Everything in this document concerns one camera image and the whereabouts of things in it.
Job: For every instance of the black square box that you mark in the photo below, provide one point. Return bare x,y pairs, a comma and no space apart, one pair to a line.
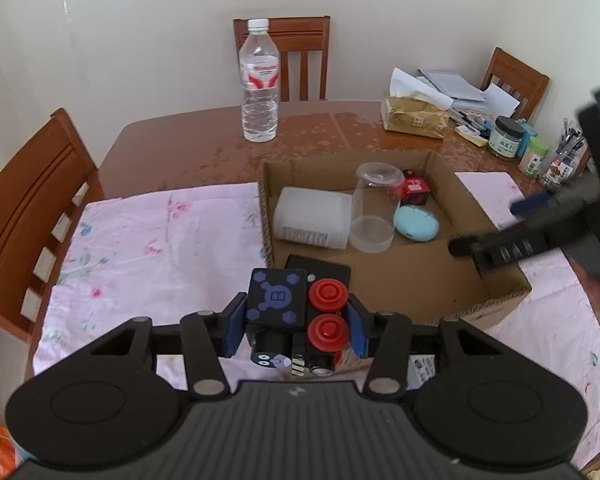
325,266

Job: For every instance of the clear pen holder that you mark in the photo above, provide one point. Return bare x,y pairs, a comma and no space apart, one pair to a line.
562,160

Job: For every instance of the gold tissue pack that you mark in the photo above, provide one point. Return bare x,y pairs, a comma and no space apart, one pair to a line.
412,117

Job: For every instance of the yellow sticky note pad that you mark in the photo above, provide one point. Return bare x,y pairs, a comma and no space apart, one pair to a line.
470,136

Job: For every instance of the cardboard box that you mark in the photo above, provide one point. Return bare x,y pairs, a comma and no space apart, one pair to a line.
430,275

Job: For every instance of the wooden chair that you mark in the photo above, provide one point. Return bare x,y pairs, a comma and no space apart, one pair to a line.
30,210
305,55
517,77

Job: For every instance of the clear plastic cup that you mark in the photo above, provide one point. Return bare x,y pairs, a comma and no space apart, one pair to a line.
375,210

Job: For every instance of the teal egg-shaped case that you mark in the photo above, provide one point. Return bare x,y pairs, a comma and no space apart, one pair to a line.
416,224

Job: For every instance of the black robot block toy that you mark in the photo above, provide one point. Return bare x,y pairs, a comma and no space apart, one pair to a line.
280,305

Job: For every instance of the pink floral tablecloth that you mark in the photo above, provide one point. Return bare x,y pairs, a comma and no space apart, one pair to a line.
145,250

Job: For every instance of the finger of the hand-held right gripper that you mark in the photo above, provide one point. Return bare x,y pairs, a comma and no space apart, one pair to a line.
535,202
462,246

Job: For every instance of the green-lid jar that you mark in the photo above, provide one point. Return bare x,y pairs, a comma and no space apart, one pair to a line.
532,157

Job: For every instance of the dark-lid glass jar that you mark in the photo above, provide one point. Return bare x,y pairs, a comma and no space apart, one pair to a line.
506,137

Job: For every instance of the clear water bottle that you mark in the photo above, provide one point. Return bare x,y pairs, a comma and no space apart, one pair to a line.
259,90

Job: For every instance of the translucent white plastic box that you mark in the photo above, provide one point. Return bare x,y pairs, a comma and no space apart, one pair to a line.
310,215

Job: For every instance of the white envelope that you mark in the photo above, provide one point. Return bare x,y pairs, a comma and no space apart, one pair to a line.
500,101

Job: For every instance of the stack of grey papers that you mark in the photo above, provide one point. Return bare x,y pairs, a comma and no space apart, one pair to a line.
452,85

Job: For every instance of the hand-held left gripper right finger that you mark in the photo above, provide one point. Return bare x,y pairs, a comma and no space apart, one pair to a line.
357,331

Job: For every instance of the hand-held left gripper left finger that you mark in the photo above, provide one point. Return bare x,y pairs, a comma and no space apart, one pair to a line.
235,326

